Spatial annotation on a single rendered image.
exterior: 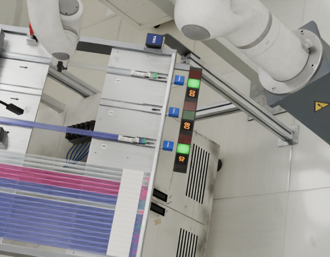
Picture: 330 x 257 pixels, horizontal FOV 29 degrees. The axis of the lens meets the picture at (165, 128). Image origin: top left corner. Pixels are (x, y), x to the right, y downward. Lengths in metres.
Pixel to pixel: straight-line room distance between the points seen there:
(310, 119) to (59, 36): 0.71
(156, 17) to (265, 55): 1.71
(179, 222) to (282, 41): 1.00
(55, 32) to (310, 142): 1.18
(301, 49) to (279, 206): 0.92
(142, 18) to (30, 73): 1.36
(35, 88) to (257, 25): 0.77
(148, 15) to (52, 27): 1.63
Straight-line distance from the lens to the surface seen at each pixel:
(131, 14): 3.27
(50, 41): 1.68
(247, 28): 1.51
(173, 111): 1.91
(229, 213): 2.56
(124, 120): 1.91
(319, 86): 1.69
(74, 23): 1.73
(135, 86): 1.96
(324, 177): 2.38
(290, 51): 1.62
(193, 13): 1.39
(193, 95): 1.96
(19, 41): 2.08
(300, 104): 1.74
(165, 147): 1.86
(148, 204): 1.79
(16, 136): 1.93
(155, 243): 2.28
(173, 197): 2.37
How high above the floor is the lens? 1.93
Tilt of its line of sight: 40 degrees down
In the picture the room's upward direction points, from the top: 58 degrees counter-clockwise
